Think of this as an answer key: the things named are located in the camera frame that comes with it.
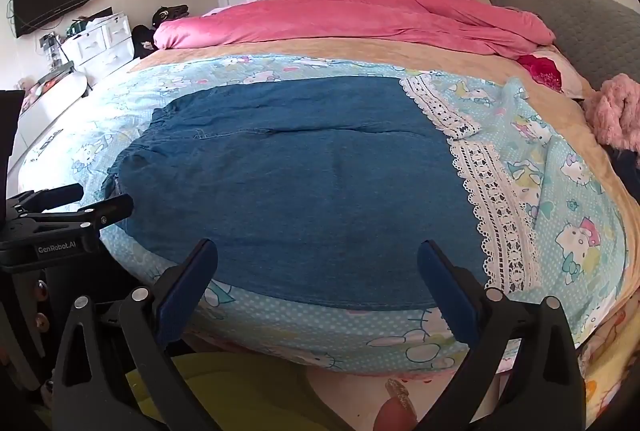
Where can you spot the light blue cartoon printed bedsheet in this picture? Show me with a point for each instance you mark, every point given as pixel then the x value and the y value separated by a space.
pixel 565 171

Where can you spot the grey quilted headboard cushion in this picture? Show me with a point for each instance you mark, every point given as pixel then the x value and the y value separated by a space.
pixel 600 36

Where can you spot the red flower pillow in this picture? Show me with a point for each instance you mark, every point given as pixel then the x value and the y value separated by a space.
pixel 542 71

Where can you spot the dark navy garment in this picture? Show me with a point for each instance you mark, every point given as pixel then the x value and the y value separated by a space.
pixel 625 171

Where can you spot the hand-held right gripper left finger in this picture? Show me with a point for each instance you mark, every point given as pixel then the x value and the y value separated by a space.
pixel 192 283

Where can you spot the black cap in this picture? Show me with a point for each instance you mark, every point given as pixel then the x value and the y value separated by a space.
pixel 167 15

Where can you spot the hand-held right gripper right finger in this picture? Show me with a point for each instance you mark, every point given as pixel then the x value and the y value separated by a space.
pixel 440 291

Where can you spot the yellow printed blanket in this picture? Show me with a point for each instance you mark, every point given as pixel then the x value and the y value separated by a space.
pixel 612 351

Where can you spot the pink duvet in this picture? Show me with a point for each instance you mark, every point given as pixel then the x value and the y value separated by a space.
pixel 325 16

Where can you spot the person's yellow-green clothing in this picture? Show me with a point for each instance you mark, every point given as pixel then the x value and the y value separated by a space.
pixel 225 396

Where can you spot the person's right hand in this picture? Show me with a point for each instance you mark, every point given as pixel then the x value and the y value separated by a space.
pixel 397 406

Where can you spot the white drawer unit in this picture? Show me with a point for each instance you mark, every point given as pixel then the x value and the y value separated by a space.
pixel 100 41

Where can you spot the white cabinet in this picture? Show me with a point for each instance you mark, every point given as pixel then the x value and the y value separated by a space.
pixel 55 96

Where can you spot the pink fluffy garment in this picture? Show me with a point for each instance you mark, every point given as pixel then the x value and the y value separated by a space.
pixel 617 111

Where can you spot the blue denim pants lace hem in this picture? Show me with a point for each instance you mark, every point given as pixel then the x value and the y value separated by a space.
pixel 300 191

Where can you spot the black printed bag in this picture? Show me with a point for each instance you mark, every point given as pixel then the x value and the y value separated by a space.
pixel 142 42

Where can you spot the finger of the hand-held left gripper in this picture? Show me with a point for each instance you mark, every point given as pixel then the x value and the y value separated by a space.
pixel 107 210
pixel 55 197

